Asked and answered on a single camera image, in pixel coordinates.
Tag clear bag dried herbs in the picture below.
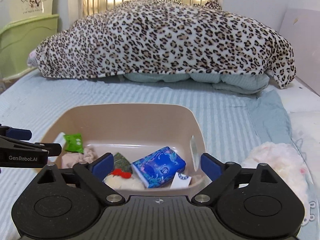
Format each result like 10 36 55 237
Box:
113 152 132 173

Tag beige plastic storage bin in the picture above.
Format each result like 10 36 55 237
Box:
41 103 209 198

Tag blue tissue pack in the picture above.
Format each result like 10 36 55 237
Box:
131 146 186 189

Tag white fluffy plush pillow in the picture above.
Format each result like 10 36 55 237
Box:
241 142 310 225

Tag white small box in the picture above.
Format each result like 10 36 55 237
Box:
170 172 191 190

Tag leopard print blanket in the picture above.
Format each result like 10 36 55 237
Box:
36 0 296 88

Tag green snack packet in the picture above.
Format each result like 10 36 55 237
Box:
63 133 84 153

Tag light green quilted duvet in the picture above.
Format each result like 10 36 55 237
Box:
124 73 270 95

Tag beige cloth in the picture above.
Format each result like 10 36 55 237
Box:
61 148 98 168

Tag pink patterned cloth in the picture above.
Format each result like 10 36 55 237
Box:
27 49 38 68

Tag white red plush toy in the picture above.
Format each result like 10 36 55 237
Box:
104 168 145 190

